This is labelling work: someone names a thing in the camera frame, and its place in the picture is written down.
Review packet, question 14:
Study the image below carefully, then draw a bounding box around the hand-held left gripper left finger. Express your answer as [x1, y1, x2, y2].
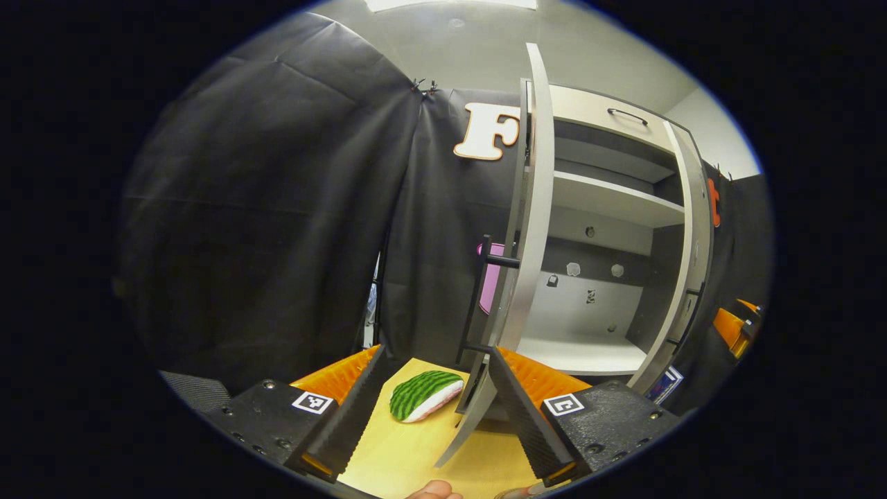
[201, 344, 389, 484]

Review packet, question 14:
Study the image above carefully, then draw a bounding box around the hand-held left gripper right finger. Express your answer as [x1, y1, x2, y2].
[487, 345, 683, 488]

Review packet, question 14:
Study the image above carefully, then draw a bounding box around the white cabinet door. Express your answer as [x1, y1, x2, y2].
[433, 43, 557, 469]
[627, 121, 714, 396]

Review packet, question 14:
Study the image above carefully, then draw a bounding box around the white cabinet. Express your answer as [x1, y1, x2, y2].
[509, 80, 714, 396]

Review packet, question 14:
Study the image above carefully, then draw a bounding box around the watermelon slice toy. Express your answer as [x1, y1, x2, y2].
[389, 370, 465, 423]

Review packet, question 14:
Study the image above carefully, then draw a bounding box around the blue and white box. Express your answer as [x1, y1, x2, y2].
[647, 365, 685, 405]

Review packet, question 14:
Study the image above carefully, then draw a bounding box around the black backdrop cloth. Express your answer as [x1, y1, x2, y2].
[114, 10, 773, 417]

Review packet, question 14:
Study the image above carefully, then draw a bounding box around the ceiling light panel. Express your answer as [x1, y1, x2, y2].
[366, 0, 538, 12]

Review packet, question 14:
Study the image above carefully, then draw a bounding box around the black door handle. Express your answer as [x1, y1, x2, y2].
[457, 236, 520, 368]

